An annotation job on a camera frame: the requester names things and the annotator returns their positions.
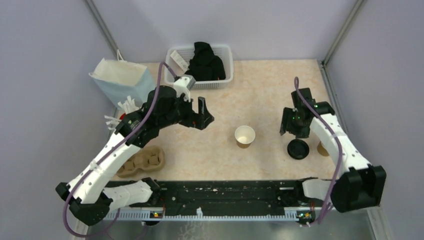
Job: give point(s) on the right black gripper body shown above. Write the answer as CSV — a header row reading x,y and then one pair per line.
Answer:
x,y
299,129

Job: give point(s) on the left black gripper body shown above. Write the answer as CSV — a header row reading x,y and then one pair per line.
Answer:
x,y
183,112

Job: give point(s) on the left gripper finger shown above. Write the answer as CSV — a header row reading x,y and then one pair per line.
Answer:
x,y
202,108
202,120

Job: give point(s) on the black coffee cup lid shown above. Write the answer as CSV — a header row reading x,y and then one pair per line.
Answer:
x,y
298,149

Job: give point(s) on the stack of paper cups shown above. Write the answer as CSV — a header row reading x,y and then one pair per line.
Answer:
x,y
322,150

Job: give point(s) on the brown paper coffee cup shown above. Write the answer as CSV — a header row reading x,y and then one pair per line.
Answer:
x,y
244,136

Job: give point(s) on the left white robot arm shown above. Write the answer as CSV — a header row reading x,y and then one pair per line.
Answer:
x,y
88,196

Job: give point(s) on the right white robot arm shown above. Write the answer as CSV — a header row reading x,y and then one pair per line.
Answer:
x,y
358,184

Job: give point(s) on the black cloth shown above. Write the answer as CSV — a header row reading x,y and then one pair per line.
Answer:
x,y
205,65

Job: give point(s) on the white plastic basket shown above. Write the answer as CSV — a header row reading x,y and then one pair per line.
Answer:
x,y
221,50

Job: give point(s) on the brown pulp cup carrier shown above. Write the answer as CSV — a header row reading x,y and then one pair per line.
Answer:
x,y
148,159

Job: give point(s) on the white paper packet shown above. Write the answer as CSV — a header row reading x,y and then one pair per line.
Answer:
x,y
178,59

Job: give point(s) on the red straw holder cup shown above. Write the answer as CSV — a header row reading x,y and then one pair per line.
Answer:
x,y
122,116

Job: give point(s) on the light blue paper bag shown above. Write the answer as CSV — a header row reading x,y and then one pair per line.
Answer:
x,y
119,79

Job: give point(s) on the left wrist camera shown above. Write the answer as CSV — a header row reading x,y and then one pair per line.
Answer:
x,y
183,85

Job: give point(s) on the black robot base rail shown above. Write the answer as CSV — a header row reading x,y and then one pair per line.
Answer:
x,y
229,198

